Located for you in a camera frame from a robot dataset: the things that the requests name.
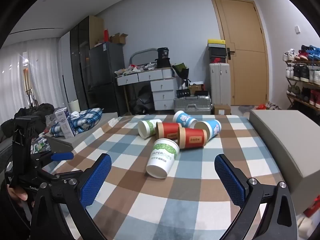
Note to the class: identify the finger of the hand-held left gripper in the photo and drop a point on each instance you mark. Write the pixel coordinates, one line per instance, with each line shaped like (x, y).
(62, 156)
(67, 174)

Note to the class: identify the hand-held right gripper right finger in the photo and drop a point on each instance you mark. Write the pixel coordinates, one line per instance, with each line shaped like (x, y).
(230, 182)

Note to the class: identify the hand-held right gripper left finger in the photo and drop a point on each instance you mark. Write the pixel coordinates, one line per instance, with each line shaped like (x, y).
(96, 181)

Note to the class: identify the white green paper cup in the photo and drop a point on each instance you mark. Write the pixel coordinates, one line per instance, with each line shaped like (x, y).
(147, 128)
(161, 160)

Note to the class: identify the blue white paper cup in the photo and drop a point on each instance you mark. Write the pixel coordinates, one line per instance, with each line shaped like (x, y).
(183, 118)
(212, 128)

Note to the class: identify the red paper cup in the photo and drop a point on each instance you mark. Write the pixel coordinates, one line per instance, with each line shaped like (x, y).
(170, 130)
(193, 137)

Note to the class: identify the person's left hand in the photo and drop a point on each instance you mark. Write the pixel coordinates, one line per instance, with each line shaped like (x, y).
(17, 195)

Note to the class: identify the pile of small packets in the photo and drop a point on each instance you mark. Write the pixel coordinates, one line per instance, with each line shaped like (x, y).
(41, 146)

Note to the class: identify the white blue carton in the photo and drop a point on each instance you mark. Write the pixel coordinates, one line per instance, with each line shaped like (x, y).
(63, 125)

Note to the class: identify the blue plaid cloth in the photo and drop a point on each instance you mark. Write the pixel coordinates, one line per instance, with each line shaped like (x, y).
(85, 120)

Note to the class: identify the black jacket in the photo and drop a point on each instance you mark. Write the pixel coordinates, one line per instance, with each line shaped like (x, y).
(40, 110)

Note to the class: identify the grey board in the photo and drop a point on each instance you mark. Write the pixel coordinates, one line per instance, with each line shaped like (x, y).
(100, 126)

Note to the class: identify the white waste bin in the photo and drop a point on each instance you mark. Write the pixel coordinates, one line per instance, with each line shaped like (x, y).
(74, 106)

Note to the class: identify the grey padded block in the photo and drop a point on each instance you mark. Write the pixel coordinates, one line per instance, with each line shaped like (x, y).
(287, 142)

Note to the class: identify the white sheer curtain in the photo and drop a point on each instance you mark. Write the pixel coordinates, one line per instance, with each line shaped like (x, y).
(15, 80)

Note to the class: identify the brown cardboard box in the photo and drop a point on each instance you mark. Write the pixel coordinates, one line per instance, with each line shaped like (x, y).
(222, 110)

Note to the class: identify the red shoes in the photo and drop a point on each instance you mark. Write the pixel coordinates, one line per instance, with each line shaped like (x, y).
(268, 106)

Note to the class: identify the silver suitcase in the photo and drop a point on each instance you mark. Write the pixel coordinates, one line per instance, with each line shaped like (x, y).
(192, 105)

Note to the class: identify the red white box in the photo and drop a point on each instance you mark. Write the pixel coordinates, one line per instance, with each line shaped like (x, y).
(312, 207)

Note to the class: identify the black bag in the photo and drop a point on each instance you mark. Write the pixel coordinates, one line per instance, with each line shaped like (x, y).
(142, 102)

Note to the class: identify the white suitcase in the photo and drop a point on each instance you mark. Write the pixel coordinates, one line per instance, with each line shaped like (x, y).
(220, 85)

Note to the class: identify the dark grey fridge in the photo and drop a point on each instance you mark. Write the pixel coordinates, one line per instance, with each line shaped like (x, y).
(105, 67)

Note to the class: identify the small cardboard box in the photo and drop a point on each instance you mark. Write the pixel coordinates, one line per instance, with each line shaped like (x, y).
(196, 89)

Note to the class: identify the black storage basket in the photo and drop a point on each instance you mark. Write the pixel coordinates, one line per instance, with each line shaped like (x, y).
(183, 93)

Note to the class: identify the dark glass wardrobe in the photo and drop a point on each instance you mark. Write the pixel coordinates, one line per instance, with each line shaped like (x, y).
(78, 55)

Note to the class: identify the wooden shoe rack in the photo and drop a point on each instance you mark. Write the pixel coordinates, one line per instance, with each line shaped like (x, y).
(300, 100)

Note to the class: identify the pile of desk clutter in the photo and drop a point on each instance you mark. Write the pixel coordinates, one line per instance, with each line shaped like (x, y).
(135, 68)

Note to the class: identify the white desk with drawers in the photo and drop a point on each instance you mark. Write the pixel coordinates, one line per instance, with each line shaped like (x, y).
(162, 85)

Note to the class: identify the black wrapped bouquet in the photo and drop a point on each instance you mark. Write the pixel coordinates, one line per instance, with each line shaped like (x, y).
(180, 70)

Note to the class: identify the black red shoe box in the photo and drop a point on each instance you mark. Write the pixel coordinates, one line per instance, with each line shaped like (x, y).
(217, 60)

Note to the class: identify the open cardboard box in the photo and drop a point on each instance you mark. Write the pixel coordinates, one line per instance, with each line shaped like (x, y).
(118, 39)

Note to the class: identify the shoe rack with shoes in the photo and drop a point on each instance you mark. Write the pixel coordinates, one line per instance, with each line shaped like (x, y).
(303, 72)

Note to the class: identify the wooden door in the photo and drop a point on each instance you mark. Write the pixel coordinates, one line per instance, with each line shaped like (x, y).
(240, 42)

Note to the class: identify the black kitchen appliance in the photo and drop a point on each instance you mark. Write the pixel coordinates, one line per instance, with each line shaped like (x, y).
(163, 57)

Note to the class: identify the yellow lid shoe box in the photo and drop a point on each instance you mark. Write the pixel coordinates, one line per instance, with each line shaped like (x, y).
(216, 42)

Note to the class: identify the grey metal bed frame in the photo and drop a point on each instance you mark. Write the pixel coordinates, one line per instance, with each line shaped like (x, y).
(140, 53)

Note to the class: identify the white light switch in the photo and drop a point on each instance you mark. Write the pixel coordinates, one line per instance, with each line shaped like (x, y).
(297, 29)

